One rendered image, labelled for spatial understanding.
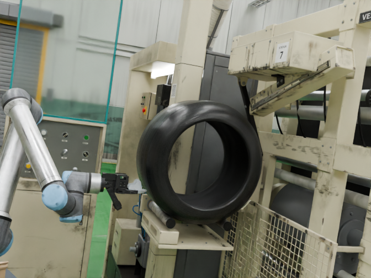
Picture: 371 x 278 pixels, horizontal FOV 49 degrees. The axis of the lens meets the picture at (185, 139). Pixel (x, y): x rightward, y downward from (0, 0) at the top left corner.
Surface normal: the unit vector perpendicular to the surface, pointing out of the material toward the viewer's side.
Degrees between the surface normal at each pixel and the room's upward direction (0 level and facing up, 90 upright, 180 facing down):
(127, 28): 90
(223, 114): 80
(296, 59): 90
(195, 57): 90
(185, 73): 90
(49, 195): 68
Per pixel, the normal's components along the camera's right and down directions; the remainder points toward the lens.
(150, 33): 0.25, 0.09
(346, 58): 0.34, -0.22
